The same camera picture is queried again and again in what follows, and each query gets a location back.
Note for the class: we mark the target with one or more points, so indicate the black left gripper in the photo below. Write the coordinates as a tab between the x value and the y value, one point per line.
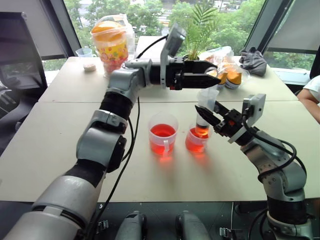
176	75

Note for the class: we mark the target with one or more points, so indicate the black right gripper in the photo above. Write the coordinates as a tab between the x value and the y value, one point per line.
231	122

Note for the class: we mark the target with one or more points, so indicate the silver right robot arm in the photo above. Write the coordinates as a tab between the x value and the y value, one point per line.
282	175

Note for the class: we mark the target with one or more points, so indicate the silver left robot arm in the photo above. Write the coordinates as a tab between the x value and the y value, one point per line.
95	147

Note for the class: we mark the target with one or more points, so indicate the yellow white paper cup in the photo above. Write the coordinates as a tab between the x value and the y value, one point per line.
222	81
233	78

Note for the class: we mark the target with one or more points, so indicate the plain cup of red liquid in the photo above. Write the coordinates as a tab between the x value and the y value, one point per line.
196	143

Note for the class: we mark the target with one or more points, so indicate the orange lidded cup in bag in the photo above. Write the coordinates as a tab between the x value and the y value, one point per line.
111	45

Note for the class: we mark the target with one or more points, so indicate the empty clear measuring cup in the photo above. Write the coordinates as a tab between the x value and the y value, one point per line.
84	52

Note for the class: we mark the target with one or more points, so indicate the clear plastic bag of cups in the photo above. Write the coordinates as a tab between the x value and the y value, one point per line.
225	56

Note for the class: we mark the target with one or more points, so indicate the green potted palm plant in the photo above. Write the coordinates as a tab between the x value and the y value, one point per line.
200	32

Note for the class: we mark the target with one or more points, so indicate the crumpled gray cloth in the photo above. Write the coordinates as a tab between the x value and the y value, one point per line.
253	62

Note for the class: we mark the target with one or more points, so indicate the person in white shirt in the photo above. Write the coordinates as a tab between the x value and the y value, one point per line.
311	95

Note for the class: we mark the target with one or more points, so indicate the small round beige object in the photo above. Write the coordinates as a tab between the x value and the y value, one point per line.
89	67

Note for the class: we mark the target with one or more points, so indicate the gray rounded robot leg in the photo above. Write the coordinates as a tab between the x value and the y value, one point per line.
131	226
191	226

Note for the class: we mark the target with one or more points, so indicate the dark monitor screen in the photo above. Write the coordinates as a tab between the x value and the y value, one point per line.
17	55

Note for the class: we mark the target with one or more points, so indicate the black office chair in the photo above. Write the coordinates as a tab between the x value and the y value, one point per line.
12	112

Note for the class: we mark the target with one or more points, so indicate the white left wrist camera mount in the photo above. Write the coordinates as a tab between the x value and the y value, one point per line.
172	42

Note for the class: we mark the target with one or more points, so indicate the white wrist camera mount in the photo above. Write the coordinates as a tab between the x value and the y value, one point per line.
256	105
172	42

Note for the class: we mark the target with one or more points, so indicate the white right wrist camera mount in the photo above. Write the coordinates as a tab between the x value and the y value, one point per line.
256	105

